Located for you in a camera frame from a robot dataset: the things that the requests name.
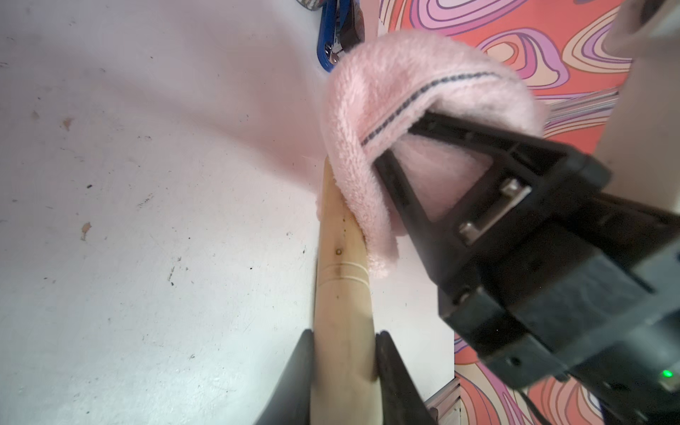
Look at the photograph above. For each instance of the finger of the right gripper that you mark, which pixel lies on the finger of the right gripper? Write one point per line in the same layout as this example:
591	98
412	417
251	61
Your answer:
516	153
440	249

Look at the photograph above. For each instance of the blue stapler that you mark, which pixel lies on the blue stapler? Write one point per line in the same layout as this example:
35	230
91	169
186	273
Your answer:
341	30

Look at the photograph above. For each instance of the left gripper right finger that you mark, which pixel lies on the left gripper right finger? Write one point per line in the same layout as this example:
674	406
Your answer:
401	402

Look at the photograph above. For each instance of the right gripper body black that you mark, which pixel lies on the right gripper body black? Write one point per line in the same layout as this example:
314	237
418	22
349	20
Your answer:
545	275

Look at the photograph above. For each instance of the cup of coloured pencils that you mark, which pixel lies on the cup of coloured pencils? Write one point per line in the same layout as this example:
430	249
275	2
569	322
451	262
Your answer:
312	5

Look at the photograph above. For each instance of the wooden handle sickle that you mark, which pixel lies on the wooden handle sickle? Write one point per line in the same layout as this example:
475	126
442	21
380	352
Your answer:
345	388

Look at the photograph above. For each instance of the pink terry rag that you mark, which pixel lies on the pink terry rag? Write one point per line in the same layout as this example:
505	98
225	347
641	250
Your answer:
383	87

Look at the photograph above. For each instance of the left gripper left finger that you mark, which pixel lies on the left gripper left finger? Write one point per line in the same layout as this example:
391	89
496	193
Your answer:
290	400

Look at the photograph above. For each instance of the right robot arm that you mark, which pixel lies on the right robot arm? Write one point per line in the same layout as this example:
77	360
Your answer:
639	148

